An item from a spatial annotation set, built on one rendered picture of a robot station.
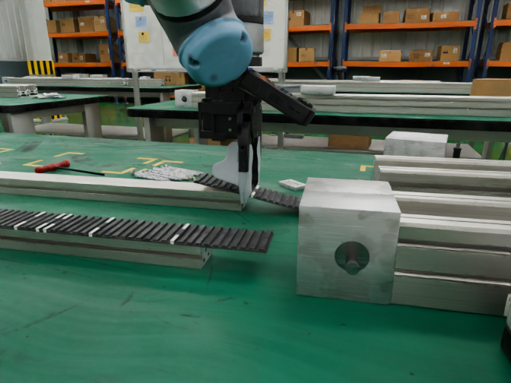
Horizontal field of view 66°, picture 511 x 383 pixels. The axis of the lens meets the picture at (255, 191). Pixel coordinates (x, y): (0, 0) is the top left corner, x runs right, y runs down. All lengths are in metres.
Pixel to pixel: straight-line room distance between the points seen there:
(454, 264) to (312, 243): 0.13
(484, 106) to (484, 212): 1.63
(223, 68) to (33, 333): 0.30
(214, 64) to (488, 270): 0.32
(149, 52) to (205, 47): 3.42
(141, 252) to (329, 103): 1.64
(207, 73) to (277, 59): 2.95
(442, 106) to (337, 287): 1.70
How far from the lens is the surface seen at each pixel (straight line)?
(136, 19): 3.89
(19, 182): 0.80
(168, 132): 4.56
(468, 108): 2.07
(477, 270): 0.40
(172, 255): 0.47
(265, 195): 0.61
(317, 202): 0.37
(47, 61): 8.49
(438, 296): 0.41
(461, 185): 0.58
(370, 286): 0.40
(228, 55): 0.42
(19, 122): 2.89
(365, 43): 10.93
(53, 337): 0.39
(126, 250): 0.49
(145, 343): 0.36
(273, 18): 3.39
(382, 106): 2.02
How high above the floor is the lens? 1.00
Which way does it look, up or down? 18 degrees down
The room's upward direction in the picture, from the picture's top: straight up
